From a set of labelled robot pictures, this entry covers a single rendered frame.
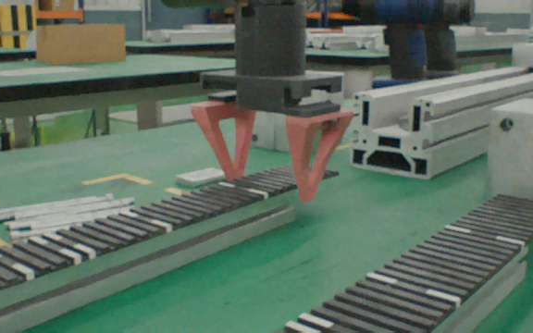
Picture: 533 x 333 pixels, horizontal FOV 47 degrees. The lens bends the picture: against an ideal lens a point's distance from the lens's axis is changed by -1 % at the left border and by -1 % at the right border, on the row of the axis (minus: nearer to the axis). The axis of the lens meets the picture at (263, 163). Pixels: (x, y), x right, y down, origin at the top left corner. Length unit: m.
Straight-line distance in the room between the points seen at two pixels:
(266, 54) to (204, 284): 0.18
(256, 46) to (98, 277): 0.21
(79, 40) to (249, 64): 2.09
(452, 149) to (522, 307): 0.35
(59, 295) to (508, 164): 0.36
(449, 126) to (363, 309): 0.43
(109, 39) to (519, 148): 2.21
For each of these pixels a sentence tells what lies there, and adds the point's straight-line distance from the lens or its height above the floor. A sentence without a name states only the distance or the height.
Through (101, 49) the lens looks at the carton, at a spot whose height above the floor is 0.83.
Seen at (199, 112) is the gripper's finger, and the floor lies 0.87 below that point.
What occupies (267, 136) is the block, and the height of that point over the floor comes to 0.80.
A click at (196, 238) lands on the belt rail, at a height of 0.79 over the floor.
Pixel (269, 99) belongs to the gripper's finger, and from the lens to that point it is 0.46.
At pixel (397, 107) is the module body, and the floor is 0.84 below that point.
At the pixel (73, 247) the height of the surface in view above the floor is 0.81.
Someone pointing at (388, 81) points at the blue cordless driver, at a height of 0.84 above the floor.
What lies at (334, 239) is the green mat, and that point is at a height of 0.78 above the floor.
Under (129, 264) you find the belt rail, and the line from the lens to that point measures 0.41.
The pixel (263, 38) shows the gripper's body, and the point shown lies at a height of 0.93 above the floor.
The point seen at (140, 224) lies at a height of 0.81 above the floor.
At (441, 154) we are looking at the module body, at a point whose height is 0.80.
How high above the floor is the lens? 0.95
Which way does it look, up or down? 13 degrees down
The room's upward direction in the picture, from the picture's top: straight up
